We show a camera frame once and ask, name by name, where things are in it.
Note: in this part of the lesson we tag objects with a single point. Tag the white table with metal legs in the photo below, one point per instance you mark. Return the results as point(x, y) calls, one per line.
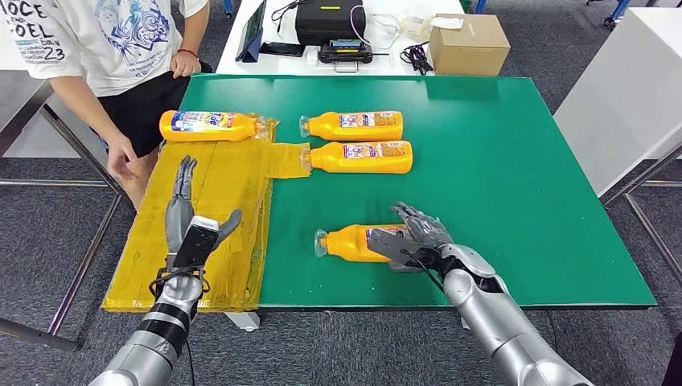
point(629, 96)

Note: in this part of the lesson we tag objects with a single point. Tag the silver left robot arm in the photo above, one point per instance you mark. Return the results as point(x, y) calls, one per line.
point(141, 357)

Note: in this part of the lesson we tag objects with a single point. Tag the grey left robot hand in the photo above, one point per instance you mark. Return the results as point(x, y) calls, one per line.
point(178, 218)

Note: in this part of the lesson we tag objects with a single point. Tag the brown cardboard box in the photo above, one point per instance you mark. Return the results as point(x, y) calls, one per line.
point(469, 52)

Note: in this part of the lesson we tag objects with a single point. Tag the black smartphone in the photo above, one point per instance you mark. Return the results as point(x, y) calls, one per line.
point(282, 49)

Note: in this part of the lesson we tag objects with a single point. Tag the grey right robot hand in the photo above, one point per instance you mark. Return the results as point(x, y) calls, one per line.
point(431, 232)

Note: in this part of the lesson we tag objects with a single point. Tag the steel frame table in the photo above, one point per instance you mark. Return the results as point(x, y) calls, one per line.
point(16, 106)

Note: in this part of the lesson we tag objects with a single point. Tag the orange detergent bottle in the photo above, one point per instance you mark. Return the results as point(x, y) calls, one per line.
point(330, 129)
point(346, 245)
point(240, 130)
point(330, 163)

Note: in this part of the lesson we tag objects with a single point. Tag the black handheld controller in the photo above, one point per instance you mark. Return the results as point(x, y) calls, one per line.
point(345, 52)

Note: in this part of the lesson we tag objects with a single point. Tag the person's right hand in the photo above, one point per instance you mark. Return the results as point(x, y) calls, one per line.
point(122, 157)

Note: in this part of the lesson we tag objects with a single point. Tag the small white adapter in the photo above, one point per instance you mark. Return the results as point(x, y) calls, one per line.
point(312, 56)

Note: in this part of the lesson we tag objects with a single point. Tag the white paper slip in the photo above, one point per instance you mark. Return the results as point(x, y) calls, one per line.
point(447, 22)

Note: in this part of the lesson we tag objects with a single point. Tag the person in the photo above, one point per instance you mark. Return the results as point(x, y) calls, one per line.
point(106, 42)

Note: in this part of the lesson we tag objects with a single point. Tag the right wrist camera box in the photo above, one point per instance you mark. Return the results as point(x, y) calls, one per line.
point(389, 248)

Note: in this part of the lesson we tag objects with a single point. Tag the white plastic packet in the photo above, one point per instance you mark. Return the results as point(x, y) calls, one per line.
point(415, 27)

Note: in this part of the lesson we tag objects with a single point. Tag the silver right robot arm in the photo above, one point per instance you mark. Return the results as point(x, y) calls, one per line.
point(479, 309)

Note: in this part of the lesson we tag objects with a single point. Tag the tablet in blue cover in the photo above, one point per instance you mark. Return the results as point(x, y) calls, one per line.
point(251, 32)

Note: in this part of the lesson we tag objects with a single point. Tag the black carrying case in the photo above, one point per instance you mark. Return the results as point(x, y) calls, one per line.
point(330, 24)

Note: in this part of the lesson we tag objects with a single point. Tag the white desk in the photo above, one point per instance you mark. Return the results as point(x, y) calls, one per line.
point(288, 67)

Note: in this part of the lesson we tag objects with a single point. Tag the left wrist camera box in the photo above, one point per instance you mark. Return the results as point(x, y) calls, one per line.
point(197, 242)

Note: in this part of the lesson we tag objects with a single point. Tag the person's left hand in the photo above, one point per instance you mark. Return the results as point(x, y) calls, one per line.
point(185, 65)

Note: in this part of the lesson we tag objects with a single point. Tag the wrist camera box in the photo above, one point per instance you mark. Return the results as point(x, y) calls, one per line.
point(389, 248)
point(197, 242)

